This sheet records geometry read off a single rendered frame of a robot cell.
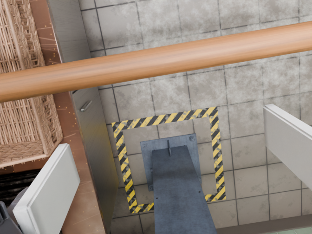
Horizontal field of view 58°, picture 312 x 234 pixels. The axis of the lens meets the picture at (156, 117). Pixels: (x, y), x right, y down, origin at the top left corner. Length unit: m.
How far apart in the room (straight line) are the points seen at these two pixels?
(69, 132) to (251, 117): 1.03
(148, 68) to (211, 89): 1.28
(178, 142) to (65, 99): 0.82
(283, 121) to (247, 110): 1.47
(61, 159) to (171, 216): 0.91
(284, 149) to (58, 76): 0.22
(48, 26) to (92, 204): 0.63
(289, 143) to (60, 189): 0.13
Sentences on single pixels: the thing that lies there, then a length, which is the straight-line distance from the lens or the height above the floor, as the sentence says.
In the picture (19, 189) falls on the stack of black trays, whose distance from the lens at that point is 0.98.
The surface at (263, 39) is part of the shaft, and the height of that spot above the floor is 1.20.
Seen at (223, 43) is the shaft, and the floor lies 1.20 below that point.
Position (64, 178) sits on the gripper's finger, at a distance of 0.18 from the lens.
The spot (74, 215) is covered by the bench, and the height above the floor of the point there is 0.58.
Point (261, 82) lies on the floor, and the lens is 1.63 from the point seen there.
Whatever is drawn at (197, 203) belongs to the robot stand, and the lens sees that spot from 1.12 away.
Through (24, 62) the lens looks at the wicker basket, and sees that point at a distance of 0.84.
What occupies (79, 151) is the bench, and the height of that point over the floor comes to 0.58.
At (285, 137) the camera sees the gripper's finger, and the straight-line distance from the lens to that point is 0.17.
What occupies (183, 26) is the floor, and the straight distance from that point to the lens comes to 1.50.
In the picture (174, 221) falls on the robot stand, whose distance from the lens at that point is 1.05.
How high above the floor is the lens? 1.49
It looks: 73 degrees down
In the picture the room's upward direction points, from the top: 174 degrees clockwise
